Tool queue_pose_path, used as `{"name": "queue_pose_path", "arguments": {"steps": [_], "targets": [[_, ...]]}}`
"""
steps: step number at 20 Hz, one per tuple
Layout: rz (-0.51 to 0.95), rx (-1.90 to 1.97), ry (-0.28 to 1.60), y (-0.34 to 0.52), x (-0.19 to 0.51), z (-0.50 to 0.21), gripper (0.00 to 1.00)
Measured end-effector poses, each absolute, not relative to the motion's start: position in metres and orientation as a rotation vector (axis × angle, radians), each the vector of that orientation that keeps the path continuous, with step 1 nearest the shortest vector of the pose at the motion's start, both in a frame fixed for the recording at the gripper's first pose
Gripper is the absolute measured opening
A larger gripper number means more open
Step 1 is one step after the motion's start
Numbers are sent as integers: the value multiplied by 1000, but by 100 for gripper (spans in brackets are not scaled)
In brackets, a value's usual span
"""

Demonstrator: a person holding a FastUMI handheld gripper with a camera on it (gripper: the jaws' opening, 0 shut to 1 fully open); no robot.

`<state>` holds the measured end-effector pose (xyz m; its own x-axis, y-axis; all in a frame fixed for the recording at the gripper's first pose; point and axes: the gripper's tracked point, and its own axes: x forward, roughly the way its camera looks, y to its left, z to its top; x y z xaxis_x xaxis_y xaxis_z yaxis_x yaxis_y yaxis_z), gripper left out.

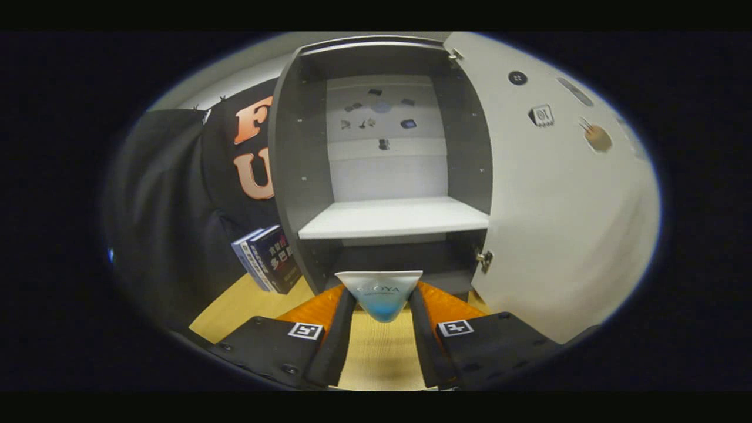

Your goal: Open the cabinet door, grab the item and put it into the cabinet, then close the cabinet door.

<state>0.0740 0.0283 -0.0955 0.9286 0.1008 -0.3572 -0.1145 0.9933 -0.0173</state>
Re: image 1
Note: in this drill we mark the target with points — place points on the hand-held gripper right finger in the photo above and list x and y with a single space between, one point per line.
426 341

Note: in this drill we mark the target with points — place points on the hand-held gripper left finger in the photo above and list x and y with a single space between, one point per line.
338 341

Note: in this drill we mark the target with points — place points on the white cabinet door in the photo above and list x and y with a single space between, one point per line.
558 235

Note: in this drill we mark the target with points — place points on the dark blue cover book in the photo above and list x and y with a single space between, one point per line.
276 258

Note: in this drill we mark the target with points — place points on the white cabinet shelf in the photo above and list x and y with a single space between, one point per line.
393 217

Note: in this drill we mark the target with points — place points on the grey cabinet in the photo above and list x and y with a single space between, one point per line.
294 147

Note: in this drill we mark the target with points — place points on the black backdrop cloth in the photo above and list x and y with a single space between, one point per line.
164 205

